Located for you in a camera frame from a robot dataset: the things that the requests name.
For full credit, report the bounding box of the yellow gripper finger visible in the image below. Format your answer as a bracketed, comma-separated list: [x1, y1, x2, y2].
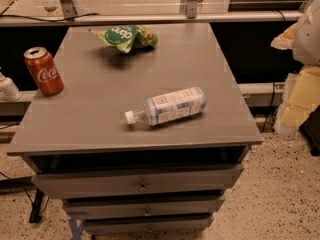
[271, 23, 297, 50]
[273, 66, 320, 135]

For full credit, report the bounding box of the green rice chip bag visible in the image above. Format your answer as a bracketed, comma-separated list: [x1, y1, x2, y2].
[90, 25, 158, 54]

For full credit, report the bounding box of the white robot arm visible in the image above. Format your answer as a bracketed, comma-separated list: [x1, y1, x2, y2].
[271, 0, 320, 135]

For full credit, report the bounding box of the blue label plastic bottle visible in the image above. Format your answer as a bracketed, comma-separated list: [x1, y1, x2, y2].
[125, 87, 206, 126]

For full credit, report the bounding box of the grey drawer cabinet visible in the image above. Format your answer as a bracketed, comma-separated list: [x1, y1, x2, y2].
[5, 23, 264, 236]

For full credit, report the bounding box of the bottom cabinet drawer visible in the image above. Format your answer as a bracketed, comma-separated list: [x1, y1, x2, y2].
[83, 214, 213, 235]

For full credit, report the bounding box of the cabinet drawer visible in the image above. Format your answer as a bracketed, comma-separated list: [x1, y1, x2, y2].
[63, 195, 225, 220]
[83, 214, 213, 235]
[32, 164, 243, 199]

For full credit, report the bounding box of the middle cabinet drawer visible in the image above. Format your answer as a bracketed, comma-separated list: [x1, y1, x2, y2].
[63, 195, 225, 220]

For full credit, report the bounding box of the red cola can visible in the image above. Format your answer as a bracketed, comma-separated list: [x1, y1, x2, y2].
[24, 47, 64, 96]

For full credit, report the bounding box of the top cabinet drawer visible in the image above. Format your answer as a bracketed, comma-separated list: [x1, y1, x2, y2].
[32, 164, 243, 199]

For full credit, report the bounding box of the white plastic pipe fitting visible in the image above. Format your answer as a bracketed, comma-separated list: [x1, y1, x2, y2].
[0, 72, 22, 101]

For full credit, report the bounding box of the grey metal frame rail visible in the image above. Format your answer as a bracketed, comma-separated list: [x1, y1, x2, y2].
[0, 10, 302, 27]

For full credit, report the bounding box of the black cable on rail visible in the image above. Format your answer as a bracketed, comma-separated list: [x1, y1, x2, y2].
[0, 11, 100, 22]

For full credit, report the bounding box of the black floor cable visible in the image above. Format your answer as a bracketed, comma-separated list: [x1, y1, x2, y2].
[0, 171, 50, 215]

